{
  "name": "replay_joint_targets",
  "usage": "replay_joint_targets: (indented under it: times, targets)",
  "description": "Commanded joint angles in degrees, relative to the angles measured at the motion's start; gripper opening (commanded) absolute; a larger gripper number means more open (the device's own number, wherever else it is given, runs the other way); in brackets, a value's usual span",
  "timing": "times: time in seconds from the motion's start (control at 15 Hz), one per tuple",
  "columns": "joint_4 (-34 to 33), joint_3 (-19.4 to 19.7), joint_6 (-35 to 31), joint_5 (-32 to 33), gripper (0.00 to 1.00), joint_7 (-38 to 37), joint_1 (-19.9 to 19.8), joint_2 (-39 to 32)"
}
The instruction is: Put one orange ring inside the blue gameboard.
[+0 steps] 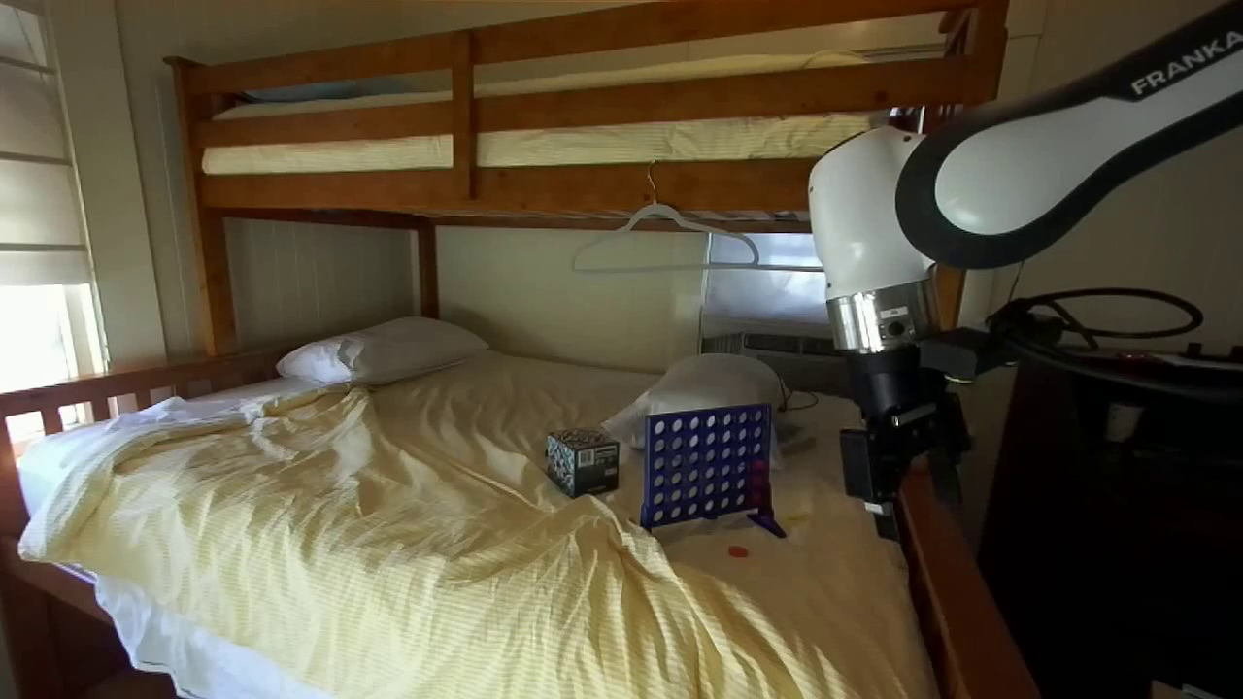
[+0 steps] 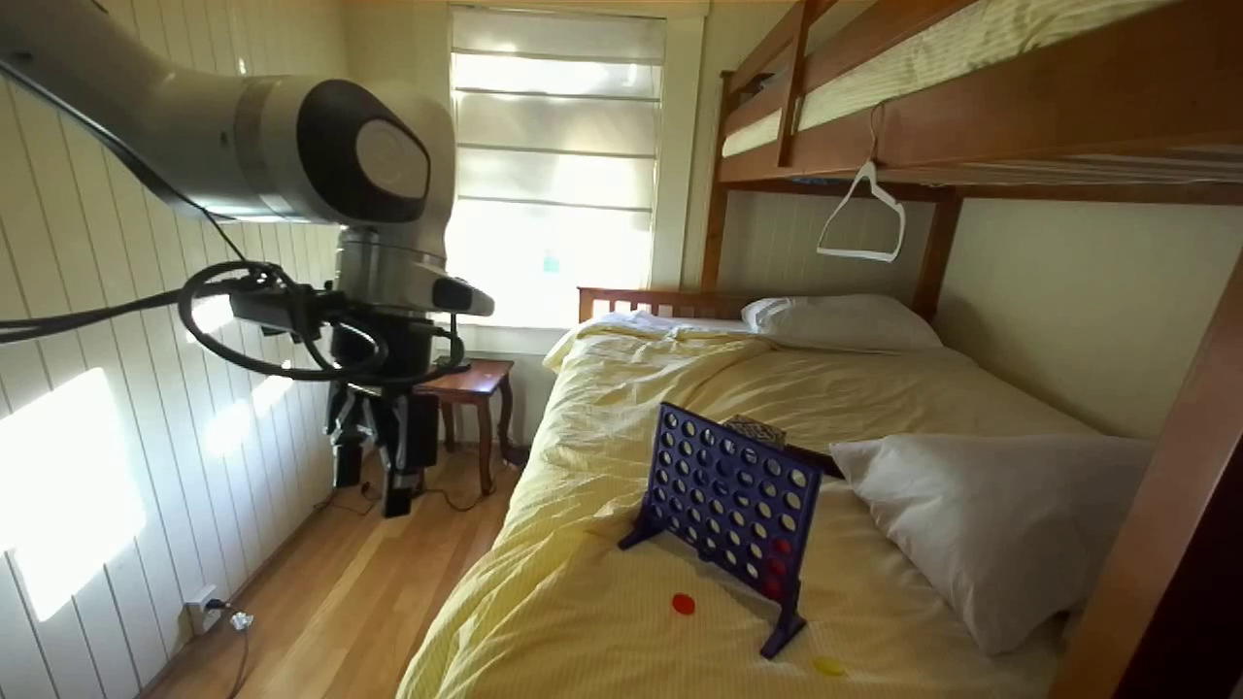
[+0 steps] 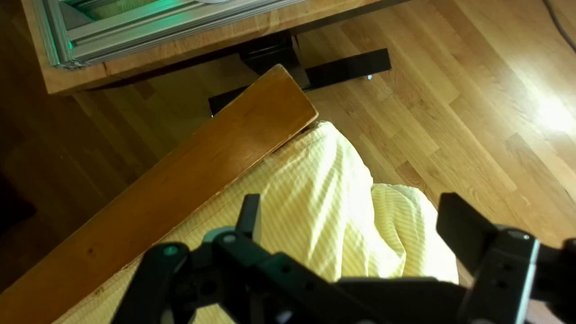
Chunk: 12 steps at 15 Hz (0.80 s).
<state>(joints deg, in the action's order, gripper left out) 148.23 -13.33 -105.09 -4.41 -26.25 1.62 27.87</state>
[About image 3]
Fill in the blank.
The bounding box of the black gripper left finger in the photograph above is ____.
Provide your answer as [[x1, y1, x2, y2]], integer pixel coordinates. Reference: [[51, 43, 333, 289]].
[[110, 192, 339, 324]]

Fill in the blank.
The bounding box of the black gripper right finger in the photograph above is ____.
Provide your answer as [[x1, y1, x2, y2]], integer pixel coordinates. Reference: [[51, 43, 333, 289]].
[[436, 190, 576, 324]]

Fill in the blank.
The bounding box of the yellow bed blanket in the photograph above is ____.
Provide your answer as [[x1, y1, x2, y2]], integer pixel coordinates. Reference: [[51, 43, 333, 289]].
[[56, 118, 461, 324]]

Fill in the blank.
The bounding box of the light wooden desk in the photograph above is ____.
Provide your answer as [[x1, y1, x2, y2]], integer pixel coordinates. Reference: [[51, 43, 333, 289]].
[[20, 0, 385, 97]]

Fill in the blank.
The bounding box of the black metal stand base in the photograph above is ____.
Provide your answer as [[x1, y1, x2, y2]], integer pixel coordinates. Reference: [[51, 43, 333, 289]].
[[207, 32, 393, 115]]

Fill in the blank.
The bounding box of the wooden bunk bed frame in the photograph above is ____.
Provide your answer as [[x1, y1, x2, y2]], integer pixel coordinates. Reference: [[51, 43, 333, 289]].
[[0, 62, 321, 324]]

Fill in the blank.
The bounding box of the black floor cord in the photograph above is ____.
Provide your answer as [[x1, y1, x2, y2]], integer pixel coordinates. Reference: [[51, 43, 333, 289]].
[[542, 0, 576, 52]]

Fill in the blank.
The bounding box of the aluminium profile frame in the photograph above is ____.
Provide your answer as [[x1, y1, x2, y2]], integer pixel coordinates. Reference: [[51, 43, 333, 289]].
[[29, 0, 303, 68]]

